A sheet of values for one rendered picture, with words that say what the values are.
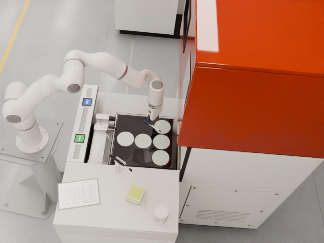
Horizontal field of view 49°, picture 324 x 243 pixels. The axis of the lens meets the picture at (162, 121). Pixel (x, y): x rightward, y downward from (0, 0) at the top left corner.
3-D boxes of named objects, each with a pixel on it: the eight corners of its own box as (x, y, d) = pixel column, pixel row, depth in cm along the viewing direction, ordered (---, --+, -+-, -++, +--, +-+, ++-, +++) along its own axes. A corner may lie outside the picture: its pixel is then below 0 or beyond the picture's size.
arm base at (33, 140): (11, 150, 210) (1, 133, 195) (22, 124, 221) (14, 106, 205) (42, 155, 209) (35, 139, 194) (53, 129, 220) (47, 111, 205)
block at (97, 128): (107, 128, 218) (107, 125, 216) (106, 132, 216) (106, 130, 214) (94, 127, 218) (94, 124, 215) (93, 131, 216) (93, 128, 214)
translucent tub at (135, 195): (144, 193, 188) (145, 188, 182) (139, 206, 183) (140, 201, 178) (131, 188, 188) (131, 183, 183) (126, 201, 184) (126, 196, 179)
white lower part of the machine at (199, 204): (245, 142, 325) (276, 85, 258) (253, 232, 279) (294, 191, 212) (168, 136, 322) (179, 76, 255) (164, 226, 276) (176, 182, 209)
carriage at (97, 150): (109, 118, 226) (109, 116, 223) (101, 171, 205) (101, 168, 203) (97, 117, 225) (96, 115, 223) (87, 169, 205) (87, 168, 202)
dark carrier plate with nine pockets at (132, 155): (172, 119, 224) (172, 118, 224) (171, 168, 205) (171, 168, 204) (118, 114, 223) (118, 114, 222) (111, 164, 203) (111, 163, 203)
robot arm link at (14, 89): (12, 131, 196) (-2, 105, 176) (16, 104, 206) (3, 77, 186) (34, 130, 197) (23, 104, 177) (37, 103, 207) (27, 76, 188)
